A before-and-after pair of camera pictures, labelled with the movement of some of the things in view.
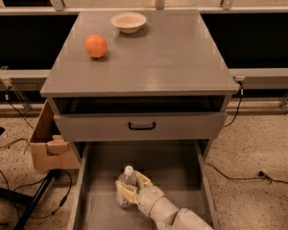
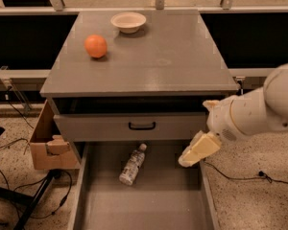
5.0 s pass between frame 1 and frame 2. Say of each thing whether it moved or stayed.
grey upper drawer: stayed
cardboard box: stayed
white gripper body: moved
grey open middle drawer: stayed
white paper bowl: stayed
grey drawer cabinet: stayed
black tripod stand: stayed
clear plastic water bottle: moved
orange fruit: stayed
